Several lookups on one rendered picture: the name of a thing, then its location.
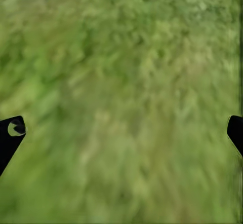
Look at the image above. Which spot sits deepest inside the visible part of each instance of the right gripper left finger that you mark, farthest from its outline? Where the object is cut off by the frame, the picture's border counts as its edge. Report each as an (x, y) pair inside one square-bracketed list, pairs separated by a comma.
[(12, 132)]

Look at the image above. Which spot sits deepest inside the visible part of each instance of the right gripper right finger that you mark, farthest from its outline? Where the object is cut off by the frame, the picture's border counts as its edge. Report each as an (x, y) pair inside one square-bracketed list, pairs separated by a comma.
[(235, 131)]

